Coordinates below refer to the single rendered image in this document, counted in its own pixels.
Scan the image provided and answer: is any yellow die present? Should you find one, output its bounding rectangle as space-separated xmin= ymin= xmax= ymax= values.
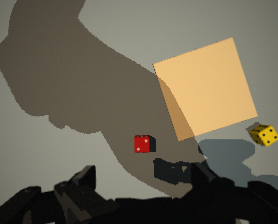
xmin=249 ymin=125 xmax=278 ymax=146

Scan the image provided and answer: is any orange square mat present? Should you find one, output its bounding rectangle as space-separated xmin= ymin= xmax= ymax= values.
xmin=153 ymin=38 xmax=258 ymax=141

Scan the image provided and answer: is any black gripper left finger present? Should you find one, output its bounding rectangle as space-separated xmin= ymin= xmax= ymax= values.
xmin=0 ymin=165 xmax=124 ymax=224

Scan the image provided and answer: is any red die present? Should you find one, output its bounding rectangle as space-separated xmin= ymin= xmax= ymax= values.
xmin=134 ymin=135 xmax=150 ymax=153

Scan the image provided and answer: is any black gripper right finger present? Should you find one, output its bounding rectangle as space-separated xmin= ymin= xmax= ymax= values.
xmin=162 ymin=163 xmax=278 ymax=224

